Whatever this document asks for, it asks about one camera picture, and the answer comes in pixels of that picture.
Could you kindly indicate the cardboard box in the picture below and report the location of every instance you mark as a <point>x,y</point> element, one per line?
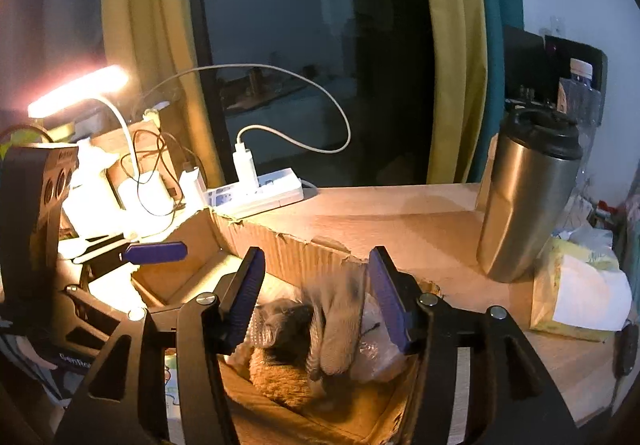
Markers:
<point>295,245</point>

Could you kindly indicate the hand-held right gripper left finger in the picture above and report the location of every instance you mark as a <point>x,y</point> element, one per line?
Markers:
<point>245,297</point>

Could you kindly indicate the clear plastic bag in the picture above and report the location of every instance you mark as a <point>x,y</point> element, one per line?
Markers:
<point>372,355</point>

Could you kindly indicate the grey knit glove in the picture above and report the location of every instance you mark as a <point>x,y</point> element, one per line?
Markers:
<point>335,330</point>

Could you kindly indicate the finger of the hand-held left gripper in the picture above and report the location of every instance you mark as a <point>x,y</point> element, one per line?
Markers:
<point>155,252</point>
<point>100,310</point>

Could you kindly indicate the dark glass window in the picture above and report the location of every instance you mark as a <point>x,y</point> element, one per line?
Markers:
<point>310,25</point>

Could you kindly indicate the clear plastic bottle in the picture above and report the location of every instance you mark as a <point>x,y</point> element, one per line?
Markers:
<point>580,90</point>

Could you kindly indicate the white wall socket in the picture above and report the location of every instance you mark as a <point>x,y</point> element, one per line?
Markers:
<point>557,24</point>

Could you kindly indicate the teal curtain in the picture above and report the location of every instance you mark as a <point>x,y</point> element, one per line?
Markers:
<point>500,0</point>

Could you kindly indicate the tall white charger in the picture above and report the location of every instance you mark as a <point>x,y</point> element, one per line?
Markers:
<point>245,170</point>

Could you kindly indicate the steel tumbler with black lid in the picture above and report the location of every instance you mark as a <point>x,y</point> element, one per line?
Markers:
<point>520,205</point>

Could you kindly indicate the yellow tissue pack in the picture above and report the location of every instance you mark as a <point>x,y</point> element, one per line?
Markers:
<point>575,295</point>

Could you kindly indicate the black cabinet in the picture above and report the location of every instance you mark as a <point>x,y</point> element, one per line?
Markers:
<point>525,60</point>

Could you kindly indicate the white power strip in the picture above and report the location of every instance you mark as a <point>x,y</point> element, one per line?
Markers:
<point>270,195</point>

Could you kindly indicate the small white charger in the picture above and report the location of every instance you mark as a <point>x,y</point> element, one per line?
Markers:
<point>192,185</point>

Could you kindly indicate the small black device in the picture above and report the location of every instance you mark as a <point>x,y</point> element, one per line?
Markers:
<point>626,350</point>

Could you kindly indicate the yellow curtain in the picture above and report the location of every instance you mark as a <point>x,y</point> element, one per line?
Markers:
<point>450,50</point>
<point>145,0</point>

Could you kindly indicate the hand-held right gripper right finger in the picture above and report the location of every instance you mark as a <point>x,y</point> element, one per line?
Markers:
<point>390,305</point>

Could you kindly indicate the white desk lamp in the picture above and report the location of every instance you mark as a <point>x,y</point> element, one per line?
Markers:
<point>80,90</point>

